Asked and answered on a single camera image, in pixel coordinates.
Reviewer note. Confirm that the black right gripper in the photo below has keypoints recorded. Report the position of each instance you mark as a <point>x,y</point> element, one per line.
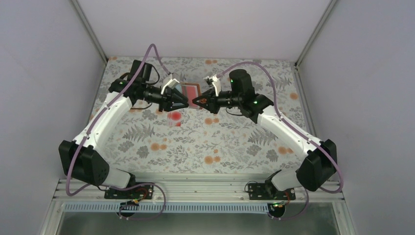
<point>211,101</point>

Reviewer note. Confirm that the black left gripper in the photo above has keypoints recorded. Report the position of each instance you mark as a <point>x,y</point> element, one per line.
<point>165,101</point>

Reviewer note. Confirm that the grey red striped card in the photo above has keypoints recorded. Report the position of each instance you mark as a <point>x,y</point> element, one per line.
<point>190,91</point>

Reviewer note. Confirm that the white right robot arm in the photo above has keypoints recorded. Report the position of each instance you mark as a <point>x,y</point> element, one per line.
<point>318,157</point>

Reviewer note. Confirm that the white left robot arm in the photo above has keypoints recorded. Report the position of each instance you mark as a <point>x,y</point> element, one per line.
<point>83,157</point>

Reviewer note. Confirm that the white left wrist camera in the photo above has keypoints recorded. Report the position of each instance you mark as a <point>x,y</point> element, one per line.
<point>171,81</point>

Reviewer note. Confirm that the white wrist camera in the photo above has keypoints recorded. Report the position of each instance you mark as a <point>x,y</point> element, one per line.
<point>171,81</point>
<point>214,83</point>

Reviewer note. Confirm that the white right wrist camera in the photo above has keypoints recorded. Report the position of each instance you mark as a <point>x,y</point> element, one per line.
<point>214,83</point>

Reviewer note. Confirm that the aluminium corner frame post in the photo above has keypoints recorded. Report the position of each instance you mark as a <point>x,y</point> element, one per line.
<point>316,31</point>

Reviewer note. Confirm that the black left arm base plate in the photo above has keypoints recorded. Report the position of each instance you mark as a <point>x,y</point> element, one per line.
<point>140,191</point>

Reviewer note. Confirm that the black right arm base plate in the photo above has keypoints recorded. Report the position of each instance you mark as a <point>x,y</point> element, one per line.
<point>263,191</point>

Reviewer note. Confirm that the left aluminium corner post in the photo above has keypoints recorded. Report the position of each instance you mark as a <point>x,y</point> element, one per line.
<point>86,24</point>

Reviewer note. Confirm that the aluminium mounting rail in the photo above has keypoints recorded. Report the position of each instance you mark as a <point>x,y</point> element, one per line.
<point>192,187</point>

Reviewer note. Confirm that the blue slotted cable duct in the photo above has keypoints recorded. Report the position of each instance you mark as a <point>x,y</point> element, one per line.
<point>170,207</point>

